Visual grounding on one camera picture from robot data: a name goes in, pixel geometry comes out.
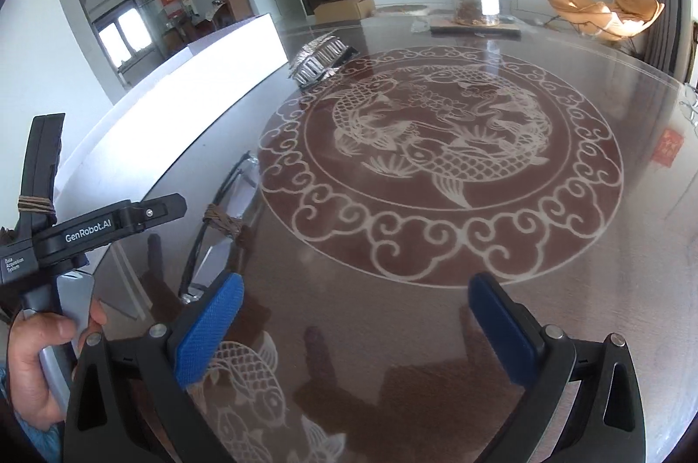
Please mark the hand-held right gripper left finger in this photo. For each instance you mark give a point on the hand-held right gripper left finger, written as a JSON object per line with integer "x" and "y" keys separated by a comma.
{"x": 207, "y": 327}

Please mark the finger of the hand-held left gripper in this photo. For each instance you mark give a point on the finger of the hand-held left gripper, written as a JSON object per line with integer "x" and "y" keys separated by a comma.
{"x": 158, "y": 211}

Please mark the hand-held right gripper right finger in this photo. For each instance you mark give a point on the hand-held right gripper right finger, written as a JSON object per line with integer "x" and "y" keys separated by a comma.
{"x": 501, "y": 327}

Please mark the brown fish-patterned glass desktop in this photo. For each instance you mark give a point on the brown fish-patterned glass desktop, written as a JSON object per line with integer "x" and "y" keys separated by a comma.
{"x": 436, "y": 332}

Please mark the person's left hand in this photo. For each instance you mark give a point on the person's left hand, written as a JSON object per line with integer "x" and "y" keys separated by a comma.
{"x": 27, "y": 359}

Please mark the wooden sideboard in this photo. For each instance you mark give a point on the wooden sideboard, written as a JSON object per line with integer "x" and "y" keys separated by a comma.
{"x": 237, "y": 8}

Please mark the silver rhinestone hair clip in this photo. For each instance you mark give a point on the silver rhinestone hair clip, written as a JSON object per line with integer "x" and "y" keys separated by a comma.
{"x": 316, "y": 57}

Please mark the cardboard box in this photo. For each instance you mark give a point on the cardboard box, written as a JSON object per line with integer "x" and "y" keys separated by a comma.
{"x": 343, "y": 9}

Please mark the clear eyeglasses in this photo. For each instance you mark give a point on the clear eyeglasses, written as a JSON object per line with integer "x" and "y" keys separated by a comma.
{"x": 691, "y": 106}

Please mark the wooden tray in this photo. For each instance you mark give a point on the wooden tray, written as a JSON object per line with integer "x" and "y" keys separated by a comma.
{"x": 452, "y": 30}

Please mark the orange lounge chair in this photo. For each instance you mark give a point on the orange lounge chair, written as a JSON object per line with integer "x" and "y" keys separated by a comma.
{"x": 578, "y": 8}

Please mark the red wall poster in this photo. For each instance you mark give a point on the red wall poster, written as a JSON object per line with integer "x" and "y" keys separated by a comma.
{"x": 170, "y": 4}

